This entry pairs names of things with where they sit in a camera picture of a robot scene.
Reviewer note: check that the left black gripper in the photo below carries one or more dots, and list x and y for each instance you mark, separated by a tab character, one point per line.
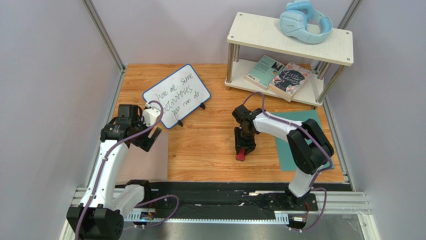
148	142

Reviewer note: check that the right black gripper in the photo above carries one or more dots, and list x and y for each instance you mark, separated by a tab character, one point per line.
244	144

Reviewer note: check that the red whiteboard eraser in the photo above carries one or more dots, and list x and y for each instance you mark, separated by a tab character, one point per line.
241	155

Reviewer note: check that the blue framed whiteboard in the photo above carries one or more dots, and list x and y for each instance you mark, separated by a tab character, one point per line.
180	94

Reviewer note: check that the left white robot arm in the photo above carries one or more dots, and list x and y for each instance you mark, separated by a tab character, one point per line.
106	173

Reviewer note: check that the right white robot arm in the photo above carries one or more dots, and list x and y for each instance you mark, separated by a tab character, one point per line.
309	147

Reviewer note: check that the pink mat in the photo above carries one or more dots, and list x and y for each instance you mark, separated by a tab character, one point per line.
141	165

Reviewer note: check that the green mat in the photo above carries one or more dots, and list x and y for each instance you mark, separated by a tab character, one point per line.
285	157

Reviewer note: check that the Little Women book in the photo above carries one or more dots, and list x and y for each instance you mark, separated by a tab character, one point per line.
289	80

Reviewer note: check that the teal paperback book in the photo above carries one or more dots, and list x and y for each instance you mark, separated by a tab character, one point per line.
264	71

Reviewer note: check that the white two-tier shelf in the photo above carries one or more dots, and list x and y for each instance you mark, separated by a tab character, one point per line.
263	33

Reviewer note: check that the light blue headphones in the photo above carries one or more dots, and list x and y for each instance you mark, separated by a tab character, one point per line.
293	22

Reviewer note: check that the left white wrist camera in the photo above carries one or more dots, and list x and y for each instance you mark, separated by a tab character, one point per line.
150	115

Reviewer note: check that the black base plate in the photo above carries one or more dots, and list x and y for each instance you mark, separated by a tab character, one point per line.
221	200

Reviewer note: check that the aluminium frame rail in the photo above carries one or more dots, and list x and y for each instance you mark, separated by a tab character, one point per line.
345	215

